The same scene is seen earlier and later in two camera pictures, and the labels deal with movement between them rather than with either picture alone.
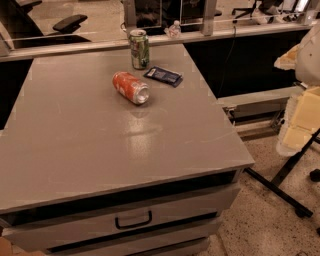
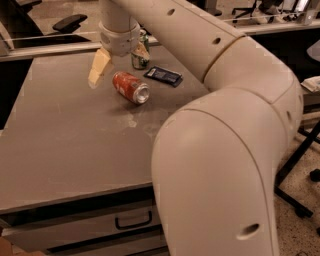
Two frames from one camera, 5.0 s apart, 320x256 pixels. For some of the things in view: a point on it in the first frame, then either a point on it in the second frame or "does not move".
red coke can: (130, 87) does not move
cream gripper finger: (288, 60) -> (122, 43)
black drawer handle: (150, 218) does not move
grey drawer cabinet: (116, 150) does not move
